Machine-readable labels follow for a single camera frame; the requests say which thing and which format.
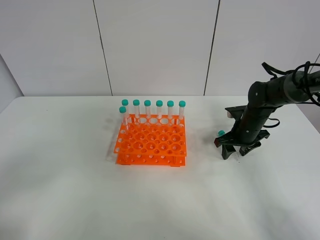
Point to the row tube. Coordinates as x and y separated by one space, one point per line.
170 105
125 103
147 104
182 105
159 105
136 104

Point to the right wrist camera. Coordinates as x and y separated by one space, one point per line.
235 112

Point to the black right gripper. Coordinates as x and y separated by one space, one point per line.
247 140

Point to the orange test tube rack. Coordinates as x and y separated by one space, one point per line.
152 141

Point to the teal-capped test tube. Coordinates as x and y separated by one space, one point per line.
123 112
221 133

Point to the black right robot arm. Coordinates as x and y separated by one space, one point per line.
263 100

